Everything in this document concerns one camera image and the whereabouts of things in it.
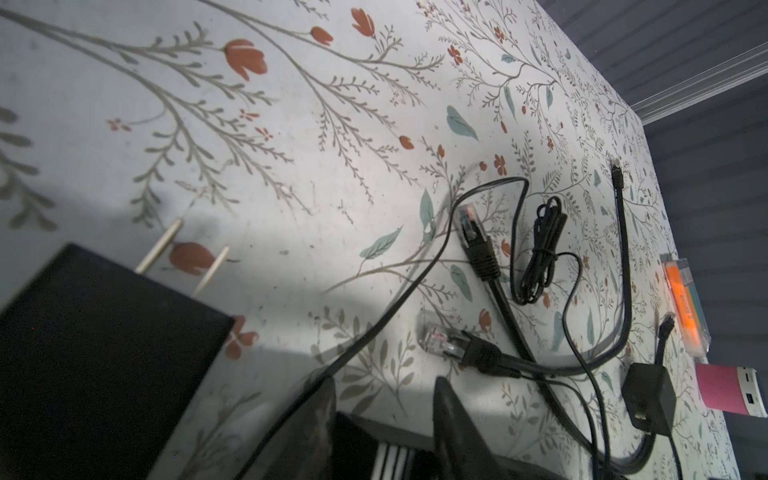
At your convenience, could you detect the thin black adapter cable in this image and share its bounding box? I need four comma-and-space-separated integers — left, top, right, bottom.
233, 175, 613, 480

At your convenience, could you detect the black network switch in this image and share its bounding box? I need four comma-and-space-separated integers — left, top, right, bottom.
331, 412, 561, 479

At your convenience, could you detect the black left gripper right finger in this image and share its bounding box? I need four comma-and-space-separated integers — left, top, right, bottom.
433, 376, 507, 480

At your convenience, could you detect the small black power adapter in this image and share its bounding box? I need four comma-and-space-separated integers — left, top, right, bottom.
622, 313, 684, 479

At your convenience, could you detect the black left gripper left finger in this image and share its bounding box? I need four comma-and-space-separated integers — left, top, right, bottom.
259, 379, 337, 479

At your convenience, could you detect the pink power bank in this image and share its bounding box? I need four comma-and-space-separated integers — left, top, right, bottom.
695, 363, 767, 418

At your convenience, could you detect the coloured marker pack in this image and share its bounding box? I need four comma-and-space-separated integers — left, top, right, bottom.
660, 253, 711, 359

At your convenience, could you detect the black ethernet cable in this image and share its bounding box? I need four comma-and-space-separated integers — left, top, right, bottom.
416, 158, 658, 478

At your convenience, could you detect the black power adapter with prongs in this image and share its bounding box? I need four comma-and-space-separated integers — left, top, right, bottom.
1, 221, 234, 479

